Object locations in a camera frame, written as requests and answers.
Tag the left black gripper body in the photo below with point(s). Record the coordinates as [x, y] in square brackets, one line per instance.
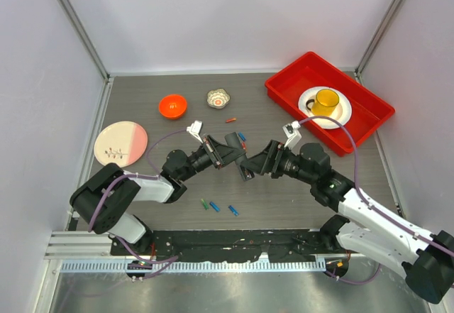
[216, 158]

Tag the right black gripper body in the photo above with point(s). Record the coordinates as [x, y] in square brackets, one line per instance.
[275, 152]

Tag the black remote control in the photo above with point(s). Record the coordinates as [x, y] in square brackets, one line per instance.
[233, 141]

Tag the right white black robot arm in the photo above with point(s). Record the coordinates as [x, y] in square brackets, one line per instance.
[422, 258]

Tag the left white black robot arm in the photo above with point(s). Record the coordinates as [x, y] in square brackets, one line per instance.
[104, 199]

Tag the blue battery near remote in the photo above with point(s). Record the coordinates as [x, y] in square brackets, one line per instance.
[242, 137]

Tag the blue battery middle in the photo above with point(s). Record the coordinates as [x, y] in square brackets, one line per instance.
[214, 206]

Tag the green battery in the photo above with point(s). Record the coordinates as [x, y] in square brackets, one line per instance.
[204, 204]

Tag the small patterned flower bowl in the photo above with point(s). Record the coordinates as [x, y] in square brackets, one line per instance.
[218, 98]

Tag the blue battery right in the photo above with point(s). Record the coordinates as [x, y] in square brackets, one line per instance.
[233, 210]

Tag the orange bowl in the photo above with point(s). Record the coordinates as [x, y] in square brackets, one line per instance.
[173, 106]

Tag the yellow glass mug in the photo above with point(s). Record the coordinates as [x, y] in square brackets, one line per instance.
[324, 103]

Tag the white plate in bin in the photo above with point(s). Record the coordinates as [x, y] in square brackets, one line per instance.
[342, 113]

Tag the pink white floral plate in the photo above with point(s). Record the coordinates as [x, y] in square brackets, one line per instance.
[123, 143]

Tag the red plastic bin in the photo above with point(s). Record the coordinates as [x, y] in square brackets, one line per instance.
[310, 70]

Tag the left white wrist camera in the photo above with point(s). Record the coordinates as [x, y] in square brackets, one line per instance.
[194, 130]

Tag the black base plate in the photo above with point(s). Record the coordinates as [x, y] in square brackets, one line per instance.
[235, 246]

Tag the slotted cable duct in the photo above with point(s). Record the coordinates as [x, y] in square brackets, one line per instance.
[124, 265]

